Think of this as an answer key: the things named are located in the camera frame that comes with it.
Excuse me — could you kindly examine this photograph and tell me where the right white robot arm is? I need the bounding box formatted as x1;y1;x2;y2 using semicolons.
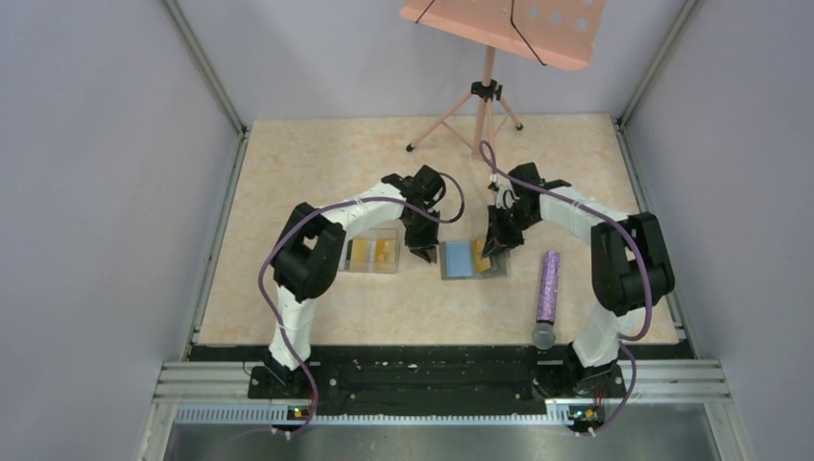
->
482;162;675;396

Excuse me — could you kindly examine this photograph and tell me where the clear plastic card box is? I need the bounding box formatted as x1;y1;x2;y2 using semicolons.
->
339;228;401;275

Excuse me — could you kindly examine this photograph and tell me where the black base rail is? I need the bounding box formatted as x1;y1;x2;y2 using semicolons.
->
187;344;694;422

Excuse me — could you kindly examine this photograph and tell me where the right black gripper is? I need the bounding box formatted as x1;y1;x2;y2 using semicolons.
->
483;204;540;258

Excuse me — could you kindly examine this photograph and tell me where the yellow credit card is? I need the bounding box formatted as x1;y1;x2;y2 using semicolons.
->
472;235;492;275

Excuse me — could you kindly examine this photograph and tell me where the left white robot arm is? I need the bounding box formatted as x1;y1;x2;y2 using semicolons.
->
257;165;456;402

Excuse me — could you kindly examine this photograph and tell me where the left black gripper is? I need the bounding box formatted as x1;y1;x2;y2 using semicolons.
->
401;207;441;263

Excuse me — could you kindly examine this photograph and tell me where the pink music stand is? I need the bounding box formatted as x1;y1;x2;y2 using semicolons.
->
393;1;614;158

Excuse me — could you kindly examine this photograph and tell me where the purple glitter microphone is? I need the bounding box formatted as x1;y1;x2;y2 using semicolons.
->
532;251;561;351

